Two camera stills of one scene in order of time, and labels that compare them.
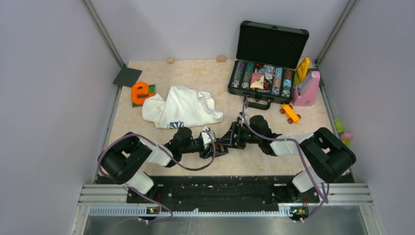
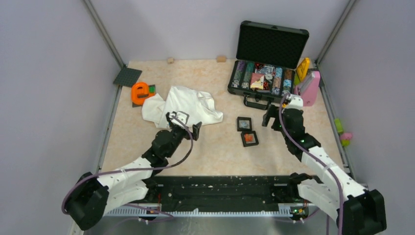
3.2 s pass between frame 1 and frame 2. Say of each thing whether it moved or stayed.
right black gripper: moved
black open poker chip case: stayed
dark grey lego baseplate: stayed
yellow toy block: stayed
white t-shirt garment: stayed
